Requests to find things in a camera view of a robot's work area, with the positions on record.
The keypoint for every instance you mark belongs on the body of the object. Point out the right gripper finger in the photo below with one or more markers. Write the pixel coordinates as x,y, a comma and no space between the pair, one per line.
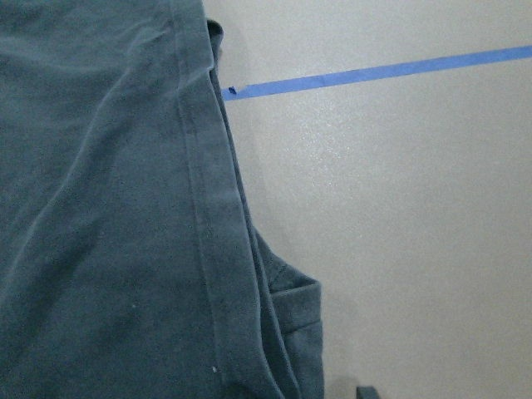
366,392

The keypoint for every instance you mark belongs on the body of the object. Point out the black printed t-shirt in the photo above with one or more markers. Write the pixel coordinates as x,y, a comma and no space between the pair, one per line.
130,266

